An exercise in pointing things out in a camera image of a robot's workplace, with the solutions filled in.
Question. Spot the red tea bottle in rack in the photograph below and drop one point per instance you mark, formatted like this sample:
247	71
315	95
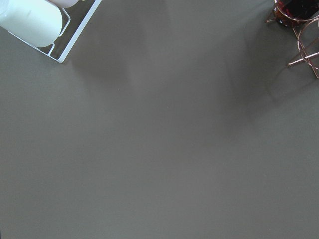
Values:
292	13

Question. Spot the pale green cup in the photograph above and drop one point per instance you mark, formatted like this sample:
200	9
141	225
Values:
37	22

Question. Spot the white wire cup rack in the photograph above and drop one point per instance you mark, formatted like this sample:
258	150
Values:
76	14

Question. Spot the copper wire bottle rack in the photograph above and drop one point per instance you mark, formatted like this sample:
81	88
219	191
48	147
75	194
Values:
307	36

